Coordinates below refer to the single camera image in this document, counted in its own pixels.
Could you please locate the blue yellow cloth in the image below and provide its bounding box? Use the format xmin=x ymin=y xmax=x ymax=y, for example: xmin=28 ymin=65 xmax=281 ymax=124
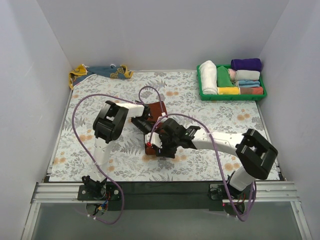
xmin=68 ymin=64 xmax=134 ymax=90

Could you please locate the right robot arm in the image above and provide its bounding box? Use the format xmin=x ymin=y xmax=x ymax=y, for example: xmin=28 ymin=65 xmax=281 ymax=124
xmin=145 ymin=118 xmax=278 ymax=197

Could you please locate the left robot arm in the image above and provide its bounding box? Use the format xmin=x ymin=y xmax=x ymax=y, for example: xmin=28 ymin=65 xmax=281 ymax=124
xmin=82 ymin=100 xmax=153 ymax=200

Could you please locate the floral patterned table mat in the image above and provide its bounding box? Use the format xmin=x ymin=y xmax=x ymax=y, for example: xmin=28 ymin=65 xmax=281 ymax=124
xmin=49 ymin=70 xmax=266 ymax=182

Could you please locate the yellow rolled towel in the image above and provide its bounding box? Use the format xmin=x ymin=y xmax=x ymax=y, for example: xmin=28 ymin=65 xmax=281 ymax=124
xmin=217 ymin=87 xmax=240 ymax=95

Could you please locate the green plastic tray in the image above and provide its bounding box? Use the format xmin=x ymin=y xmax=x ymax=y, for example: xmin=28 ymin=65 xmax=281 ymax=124
xmin=196 ymin=65 xmax=268 ymax=101

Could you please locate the green rolled towel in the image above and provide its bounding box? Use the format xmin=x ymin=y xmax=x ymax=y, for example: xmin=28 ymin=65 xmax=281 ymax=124
xmin=217 ymin=66 xmax=235 ymax=88

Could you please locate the white rolled towel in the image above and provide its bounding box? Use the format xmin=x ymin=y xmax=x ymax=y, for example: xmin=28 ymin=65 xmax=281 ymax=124
xmin=199 ymin=60 xmax=218 ymax=95

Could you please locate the pink rolled towel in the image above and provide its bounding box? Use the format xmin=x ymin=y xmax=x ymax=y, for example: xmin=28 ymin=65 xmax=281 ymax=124
xmin=228 ymin=68 xmax=237 ymax=82

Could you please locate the light blue rolled towel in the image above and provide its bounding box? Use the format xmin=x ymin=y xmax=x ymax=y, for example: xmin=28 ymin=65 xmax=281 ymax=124
xmin=235 ymin=80 xmax=261 ymax=88

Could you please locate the red brown rolled towel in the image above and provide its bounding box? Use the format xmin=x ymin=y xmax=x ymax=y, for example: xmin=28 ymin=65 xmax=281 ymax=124
xmin=239 ymin=86 xmax=264 ymax=95

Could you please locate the grey rolled towel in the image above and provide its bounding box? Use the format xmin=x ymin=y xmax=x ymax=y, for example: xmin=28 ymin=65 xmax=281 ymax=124
xmin=234 ymin=69 xmax=261 ymax=81

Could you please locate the purple rolled towel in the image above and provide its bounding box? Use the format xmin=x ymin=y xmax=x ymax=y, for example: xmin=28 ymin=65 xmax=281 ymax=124
xmin=230 ymin=58 xmax=263 ymax=72

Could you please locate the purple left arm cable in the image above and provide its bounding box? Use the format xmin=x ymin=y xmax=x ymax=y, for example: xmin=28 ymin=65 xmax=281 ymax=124
xmin=71 ymin=86 xmax=168 ymax=225

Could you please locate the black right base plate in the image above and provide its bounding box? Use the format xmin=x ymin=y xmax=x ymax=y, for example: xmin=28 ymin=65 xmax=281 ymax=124
xmin=209 ymin=183 xmax=251 ymax=201

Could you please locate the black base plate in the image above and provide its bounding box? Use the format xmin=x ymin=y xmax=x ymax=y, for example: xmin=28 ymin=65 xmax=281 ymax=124
xmin=209 ymin=183 xmax=251 ymax=201
xmin=77 ymin=184 xmax=122 ymax=201

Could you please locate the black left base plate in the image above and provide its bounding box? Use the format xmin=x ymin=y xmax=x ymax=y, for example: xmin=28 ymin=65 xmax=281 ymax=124
xmin=77 ymin=184 xmax=122 ymax=201

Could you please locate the aluminium frame rail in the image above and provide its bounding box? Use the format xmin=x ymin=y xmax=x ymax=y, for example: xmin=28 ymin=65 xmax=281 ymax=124
xmin=19 ymin=181 xmax=313 ymax=240

